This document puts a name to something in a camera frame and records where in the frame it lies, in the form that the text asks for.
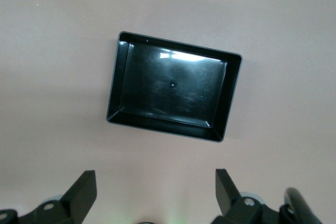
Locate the black plastic box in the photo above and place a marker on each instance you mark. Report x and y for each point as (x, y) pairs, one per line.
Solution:
(170, 85)

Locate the table cover mat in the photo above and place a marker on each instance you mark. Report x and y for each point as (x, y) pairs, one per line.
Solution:
(52, 77)

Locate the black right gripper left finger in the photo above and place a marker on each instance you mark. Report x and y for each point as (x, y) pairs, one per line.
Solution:
(76, 200)

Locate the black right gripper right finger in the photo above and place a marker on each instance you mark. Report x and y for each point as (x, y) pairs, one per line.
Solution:
(228, 203)

